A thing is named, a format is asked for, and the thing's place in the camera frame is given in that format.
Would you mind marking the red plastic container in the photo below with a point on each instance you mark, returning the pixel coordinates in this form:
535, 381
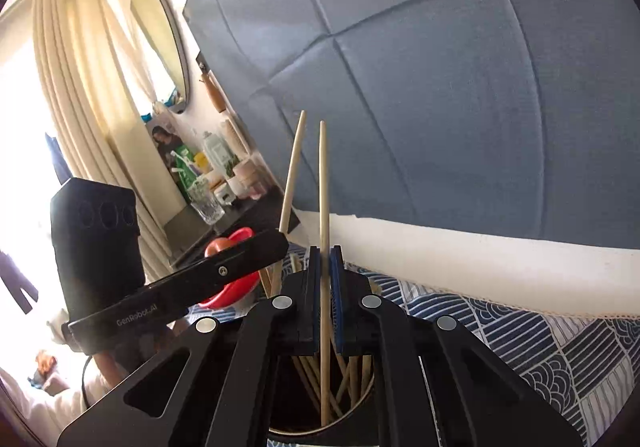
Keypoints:
235, 290

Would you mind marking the oval wall mirror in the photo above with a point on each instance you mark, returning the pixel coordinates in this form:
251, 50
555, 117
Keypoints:
162, 42

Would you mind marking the blue upholstered sofa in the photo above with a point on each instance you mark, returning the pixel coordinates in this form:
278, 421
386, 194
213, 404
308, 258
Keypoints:
425, 77

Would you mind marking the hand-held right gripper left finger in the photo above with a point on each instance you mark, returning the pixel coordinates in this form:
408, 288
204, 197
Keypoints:
240, 352

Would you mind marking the person's left forearm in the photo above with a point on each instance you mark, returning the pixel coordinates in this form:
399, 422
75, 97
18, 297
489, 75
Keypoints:
115, 362

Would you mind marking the group of bamboo chopsticks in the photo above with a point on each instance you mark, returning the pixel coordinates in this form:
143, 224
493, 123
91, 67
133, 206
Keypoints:
293, 177

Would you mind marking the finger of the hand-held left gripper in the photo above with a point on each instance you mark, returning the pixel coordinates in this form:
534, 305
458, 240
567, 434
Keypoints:
240, 259

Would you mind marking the pink jar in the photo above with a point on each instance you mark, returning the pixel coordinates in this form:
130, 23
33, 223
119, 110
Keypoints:
247, 177

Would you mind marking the orange round object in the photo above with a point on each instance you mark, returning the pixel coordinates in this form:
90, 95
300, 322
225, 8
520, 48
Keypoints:
218, 245

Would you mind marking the black chopstick holder cup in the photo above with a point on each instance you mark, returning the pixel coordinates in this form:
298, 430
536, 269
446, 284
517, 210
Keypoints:
285, 402

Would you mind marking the blue white patterned tablecloth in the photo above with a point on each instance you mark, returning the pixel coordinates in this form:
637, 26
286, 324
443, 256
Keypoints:
550, 352

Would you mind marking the framed photo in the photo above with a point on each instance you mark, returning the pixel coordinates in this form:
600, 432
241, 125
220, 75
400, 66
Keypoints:
165, 144

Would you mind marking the cream curtain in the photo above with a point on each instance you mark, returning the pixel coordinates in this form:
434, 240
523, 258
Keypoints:
85, 102

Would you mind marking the dark dresser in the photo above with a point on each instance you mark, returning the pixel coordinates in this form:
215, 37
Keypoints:
240, 222

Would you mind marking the small white cup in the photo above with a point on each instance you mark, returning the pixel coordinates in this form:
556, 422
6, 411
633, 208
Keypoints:
235, 188

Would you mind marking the dark hanging garment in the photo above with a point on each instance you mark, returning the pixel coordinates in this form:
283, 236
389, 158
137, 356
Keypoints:
17, 284

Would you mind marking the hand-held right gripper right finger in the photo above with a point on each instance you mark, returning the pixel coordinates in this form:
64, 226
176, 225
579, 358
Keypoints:
336, 307

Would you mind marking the single bamboo chopstick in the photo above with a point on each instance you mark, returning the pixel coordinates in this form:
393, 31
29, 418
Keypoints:
324, 187

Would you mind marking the pale green jar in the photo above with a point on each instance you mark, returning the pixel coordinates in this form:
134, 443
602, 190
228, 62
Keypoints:
215, 152

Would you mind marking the clear glass tumbler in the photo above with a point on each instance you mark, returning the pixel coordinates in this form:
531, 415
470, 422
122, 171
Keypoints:
206, 207

